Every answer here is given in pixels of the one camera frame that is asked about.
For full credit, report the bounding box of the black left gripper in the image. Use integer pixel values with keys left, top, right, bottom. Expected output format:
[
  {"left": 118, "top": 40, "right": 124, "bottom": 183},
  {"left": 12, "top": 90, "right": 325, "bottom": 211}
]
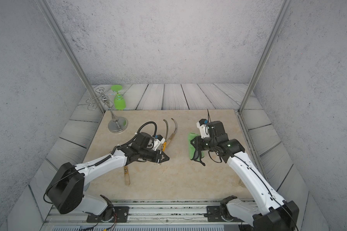
[{"left": 139, "top": 149, "right": 171, "bottom": 163}]

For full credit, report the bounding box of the sickle with wooden handle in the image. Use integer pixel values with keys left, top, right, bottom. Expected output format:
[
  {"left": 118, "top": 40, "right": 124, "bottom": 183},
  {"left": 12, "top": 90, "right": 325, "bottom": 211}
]
[{"left": 163, "top": 118, "right": 178, "bottom": 151}]

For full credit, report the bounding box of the green fluffy rag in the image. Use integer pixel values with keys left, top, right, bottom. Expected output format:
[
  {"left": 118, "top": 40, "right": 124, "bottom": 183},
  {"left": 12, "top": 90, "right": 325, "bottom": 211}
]
[{"left": 188, "top": 132, "right": 203, "bottom": 162}]

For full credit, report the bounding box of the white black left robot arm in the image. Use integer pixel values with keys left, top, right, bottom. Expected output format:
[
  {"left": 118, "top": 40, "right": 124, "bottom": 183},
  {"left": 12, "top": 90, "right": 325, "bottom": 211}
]
[{"left": 45, "top": 132, "right": 169, "bottom": 216}]

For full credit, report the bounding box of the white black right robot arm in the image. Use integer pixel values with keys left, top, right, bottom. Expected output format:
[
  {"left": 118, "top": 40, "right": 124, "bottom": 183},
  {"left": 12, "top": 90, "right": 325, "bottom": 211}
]
[{"left": 190, "top": 119, "right": 299, "bottom": 231}]

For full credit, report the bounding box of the chrome glass rack stand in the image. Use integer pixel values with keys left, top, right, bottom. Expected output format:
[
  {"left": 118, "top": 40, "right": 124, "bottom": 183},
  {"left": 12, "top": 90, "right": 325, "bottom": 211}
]
[{"left": 86, "top": 87, "right": 128, "bottom": 133}]

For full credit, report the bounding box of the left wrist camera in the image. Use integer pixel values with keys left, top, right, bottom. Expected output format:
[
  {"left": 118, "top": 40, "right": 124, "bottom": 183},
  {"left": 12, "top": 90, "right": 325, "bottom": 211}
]
[{"left": 152, "top": 135, "right": 166, "bottom": 151}]

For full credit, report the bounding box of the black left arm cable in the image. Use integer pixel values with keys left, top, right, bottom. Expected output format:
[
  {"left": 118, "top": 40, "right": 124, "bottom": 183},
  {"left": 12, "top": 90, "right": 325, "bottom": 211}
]
[{"left": 111, "top": 121, "right": 158, "bottom": 155}]

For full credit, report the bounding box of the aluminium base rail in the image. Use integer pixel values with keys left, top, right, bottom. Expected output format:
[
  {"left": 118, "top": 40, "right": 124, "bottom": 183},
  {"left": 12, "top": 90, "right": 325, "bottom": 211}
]
[{"left": 41, "top": 200, "right": 254, "bottom": 231}]

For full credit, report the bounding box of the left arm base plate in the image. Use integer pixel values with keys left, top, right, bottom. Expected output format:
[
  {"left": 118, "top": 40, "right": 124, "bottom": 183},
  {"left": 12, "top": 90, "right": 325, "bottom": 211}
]
[{"left": 86, "top": 206, "right": 130, "bottom": 223}]

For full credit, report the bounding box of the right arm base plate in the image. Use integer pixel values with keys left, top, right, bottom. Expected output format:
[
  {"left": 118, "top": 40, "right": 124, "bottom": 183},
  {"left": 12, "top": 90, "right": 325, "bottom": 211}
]
[{"left": 203, "top": 206, "right": 242, "bottom": 222}]

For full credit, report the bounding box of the aluminium frame post right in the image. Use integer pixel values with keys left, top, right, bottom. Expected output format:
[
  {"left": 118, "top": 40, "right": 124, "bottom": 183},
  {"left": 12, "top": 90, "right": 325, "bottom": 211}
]
[{"left": 238, "top": 0, "right": 293, "bottom": 114}]

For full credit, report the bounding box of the aluminium frame post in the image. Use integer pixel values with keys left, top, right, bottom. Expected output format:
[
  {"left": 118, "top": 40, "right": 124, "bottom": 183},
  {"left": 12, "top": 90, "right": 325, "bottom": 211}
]
[
  {"left": 238, "top": 0, "right": 293, "bottom": 114},
  {"left": 35, "top": 0, "right": 105, "bottom": 114}
]

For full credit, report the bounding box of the aluminium frame post left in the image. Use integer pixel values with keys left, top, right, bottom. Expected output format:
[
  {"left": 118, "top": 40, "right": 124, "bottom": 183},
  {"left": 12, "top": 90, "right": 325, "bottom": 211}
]
[{"left": 35, "top": 0, "right": 105, "bottom": 114}]

